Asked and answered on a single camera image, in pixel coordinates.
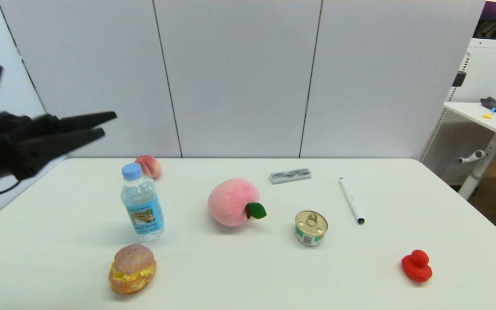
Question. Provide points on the small peach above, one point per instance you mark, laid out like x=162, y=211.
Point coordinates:
x=153, y=167

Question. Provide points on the small tin can green label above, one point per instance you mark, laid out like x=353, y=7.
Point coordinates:
x=311, y=228

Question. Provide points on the red rubber duck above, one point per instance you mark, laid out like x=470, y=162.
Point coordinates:
x=416, y=267

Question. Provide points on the grey eraser block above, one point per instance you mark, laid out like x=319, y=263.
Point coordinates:
x=290, y=176

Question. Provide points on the clear water bottle blue cap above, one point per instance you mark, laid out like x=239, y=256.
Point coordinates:
x=142, y=206

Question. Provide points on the small yellow toy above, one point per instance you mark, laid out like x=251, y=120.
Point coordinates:
x=487, y=116

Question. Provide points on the pink plush peach green leaf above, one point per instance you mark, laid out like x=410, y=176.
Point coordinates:
x=230, y=202

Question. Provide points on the white side table top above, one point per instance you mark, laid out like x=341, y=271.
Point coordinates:
x=480, y=116

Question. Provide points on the white pegboard panel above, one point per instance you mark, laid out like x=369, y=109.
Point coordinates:
x=493, y=73

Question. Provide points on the cream puff bread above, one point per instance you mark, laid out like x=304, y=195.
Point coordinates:
x=132, y=269

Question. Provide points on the white side table leg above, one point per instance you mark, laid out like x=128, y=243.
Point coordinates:
x=482, y=165

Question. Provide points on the white marker pen black cap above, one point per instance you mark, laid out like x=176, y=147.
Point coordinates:
x=351, y=201

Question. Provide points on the black clip on pegboard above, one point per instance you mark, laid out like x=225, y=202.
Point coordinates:
x=459, y=80

